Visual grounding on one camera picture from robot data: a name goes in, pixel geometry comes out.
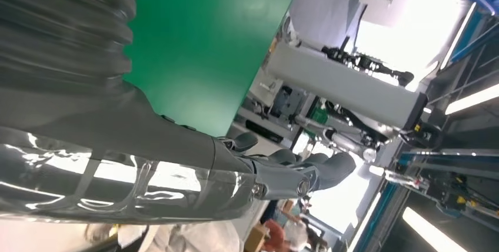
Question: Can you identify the person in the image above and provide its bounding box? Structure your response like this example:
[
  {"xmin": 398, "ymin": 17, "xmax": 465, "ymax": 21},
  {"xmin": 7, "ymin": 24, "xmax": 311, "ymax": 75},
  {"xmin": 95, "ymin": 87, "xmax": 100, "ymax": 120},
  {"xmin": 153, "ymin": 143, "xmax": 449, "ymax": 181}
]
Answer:
[{"xmin": 84, "ymin": 222, "xmax": 244, "ymax": 252}]

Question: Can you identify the green table mat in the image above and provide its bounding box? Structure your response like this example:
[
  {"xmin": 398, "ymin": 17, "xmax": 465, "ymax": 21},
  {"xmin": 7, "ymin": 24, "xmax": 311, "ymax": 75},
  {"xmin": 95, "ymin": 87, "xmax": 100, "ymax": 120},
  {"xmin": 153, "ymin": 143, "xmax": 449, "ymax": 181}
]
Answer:
[{"xmin": 122, "ymin": 0, "xmax": 309, "ymax": 138}]

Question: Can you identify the white machine column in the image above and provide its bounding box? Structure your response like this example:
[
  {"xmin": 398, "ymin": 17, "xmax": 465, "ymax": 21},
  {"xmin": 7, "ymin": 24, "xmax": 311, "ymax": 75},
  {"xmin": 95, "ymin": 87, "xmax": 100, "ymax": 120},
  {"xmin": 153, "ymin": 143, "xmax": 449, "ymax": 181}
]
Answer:
[{"xmin": 267, "ymin": 41, "xmax": 429, "ymax": 136}]

